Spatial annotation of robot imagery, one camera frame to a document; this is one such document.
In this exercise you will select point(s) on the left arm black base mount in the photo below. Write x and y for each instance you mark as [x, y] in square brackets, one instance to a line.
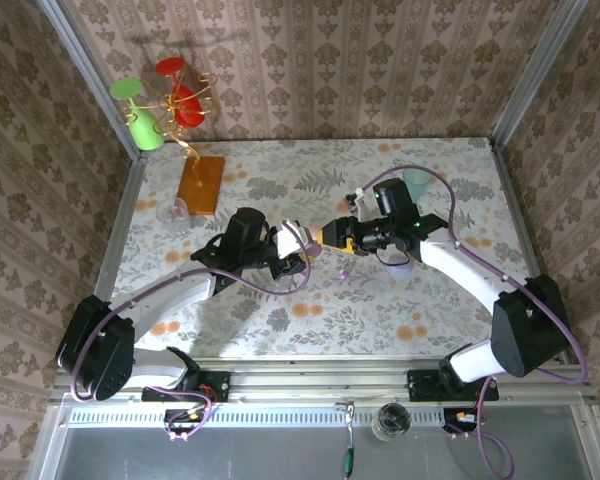
[217, 385]

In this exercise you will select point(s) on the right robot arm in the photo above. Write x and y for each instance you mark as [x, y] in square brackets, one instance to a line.
[460, 270]

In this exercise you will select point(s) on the black connector block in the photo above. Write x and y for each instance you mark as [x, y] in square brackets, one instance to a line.
[180, 421]
[455, 422]

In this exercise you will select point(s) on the clear glass cup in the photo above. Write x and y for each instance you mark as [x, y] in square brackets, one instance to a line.
[172, 212]

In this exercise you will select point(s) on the grey metal trough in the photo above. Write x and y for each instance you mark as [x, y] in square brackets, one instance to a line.
[280, 455]

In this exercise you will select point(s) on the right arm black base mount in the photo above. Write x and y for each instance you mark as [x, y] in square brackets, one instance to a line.
[422, 385]

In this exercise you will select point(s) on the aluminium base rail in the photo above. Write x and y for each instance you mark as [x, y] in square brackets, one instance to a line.
[320, 380]

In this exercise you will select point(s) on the green wine glass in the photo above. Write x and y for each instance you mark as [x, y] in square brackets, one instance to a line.
[147, 130]

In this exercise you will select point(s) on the wooden base board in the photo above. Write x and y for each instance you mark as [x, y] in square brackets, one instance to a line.
[205, 195]

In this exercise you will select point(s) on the aluminium corner post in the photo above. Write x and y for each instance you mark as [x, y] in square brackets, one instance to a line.
[548, 50]
[79, 50]

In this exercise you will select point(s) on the red wine glass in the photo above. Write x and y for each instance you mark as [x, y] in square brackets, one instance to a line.
[189, 110]

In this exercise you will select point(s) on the aluminium table side rail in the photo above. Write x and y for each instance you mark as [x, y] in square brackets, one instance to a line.
[121, 225]
[515, 200]

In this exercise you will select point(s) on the purple earbud charging case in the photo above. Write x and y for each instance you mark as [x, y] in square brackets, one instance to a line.
[316, 248]

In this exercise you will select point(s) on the clear glass jar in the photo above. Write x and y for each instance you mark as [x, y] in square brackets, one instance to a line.
[393, 422]

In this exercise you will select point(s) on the teal plastic cup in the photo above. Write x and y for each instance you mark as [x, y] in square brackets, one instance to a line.
[416, 189]

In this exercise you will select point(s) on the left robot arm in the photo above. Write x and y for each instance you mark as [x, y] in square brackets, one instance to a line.
[155, 310]

